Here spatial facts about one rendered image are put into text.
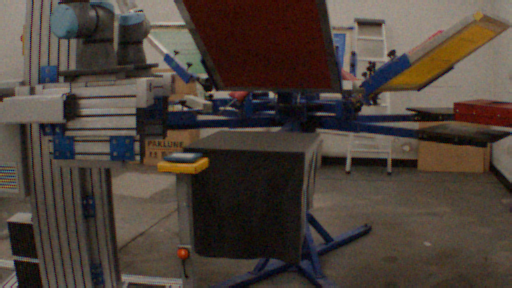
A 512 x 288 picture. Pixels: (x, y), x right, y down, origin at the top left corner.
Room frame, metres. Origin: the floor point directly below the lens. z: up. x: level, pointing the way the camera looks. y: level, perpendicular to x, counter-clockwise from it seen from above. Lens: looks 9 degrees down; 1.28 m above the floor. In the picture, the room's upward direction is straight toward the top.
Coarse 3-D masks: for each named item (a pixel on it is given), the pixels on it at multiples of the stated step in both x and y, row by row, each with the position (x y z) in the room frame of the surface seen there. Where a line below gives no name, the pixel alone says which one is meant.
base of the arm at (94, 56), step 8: (88, 40) 1.74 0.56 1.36; (96, 40) 1.74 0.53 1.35; (104, 40) 1.75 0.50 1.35; (112, 40) 1.79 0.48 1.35; (88, 48) 1.74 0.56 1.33; (96, 48) 1.74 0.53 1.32; (104, 48) 1.75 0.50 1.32; (112, 48) 1.78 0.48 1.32; (80, 56) 1.76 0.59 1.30; (88, 56) 1.73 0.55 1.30; (96, 56) 1.73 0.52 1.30; (104, 56) 1.76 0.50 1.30; (112, 56) 1.77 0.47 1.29; (80, 64) 1.74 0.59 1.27; (88, 64) 1.72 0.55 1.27; (96, 64) 1.73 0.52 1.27; (104, 64) 1.74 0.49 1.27; (112, 64) 1.76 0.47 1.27
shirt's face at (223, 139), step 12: (216, 132) 2.41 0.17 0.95; (228, 132) 2.41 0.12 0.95; (240, 132) 2.41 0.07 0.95; (252, 132) 2.41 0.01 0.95; (264, 132) 2.41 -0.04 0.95; (276, 132) 2.41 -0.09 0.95; (288, 132) 2.41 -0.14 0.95; (300, 132) 2.41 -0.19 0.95; (192, 144) 2.08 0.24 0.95; (204, 144) 2.08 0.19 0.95; (216, 144) 2.08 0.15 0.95; (228, 144) 2.08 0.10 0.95; (240, 144) 2.08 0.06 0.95; (252, 144) 2.08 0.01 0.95; (264, 144) 2.08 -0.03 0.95; (276, 144) 2.08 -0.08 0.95; (288, 144) 2.08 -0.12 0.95; (300, 144) 2.08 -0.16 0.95
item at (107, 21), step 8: (96, 8) 1.73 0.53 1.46; (104, 8) 1.75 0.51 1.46; (112, 8) 1.78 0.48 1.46; (96, 16) 1.71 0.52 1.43; (104, 16) 1.74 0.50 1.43; (112, 16) 1.78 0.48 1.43; (96, 24) 1.71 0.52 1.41; (104, 24) 1.75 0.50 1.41; (112, 24) 1.79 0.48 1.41; (96, 32) 1.73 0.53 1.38; (104, 32) 1.75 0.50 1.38; (112, 32) 1.79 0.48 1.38
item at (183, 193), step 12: (168, 168) 1.68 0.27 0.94; (180, 168) 1.67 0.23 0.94; (192, 168) 1.67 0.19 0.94; (204, 168) 1.74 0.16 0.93; (180, 180) 1.72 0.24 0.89; (180, 192) 1.72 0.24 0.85; (180, 204) 1.72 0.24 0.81; (192, 204) 1.75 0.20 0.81; (180, 216) 1.72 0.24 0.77; (192, 216) 1.75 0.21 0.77; (180, 228) 1.72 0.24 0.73; (192, 228) 1.75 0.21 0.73; (180, 240) 1.72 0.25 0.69; (192, 240) 1.74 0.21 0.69; (192, 252) 1.73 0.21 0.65; (192, 264) 1.72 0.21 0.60; (192, 276) 1.72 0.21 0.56
